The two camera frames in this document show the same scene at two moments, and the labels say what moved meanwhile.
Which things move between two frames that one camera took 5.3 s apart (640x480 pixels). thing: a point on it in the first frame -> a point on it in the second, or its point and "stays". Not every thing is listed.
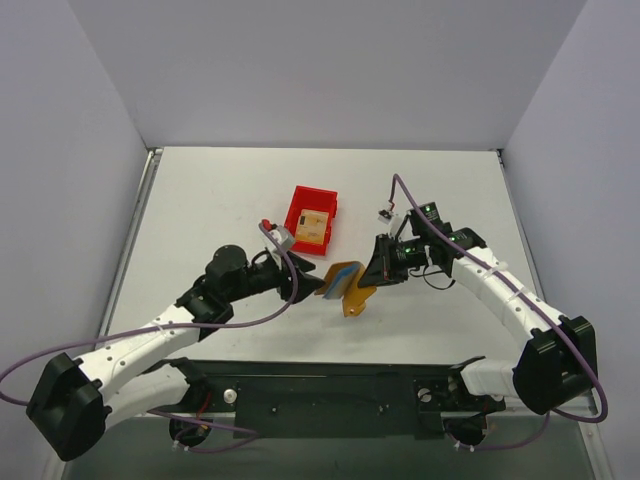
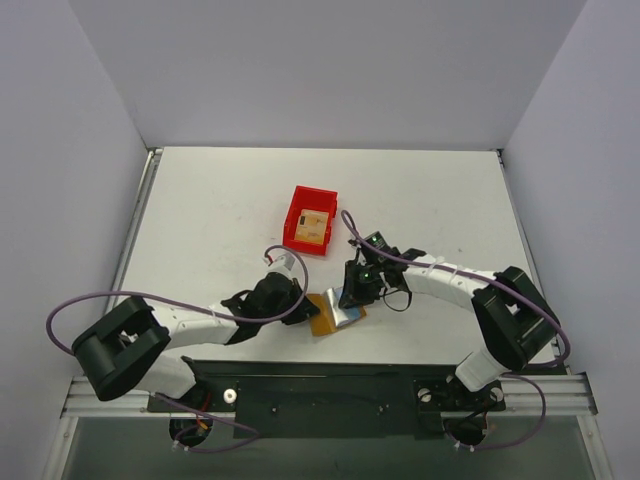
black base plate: x=336 y=399 stays
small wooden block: x=312 y=226 stays
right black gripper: x=385 y=259 -> x=353 y=288
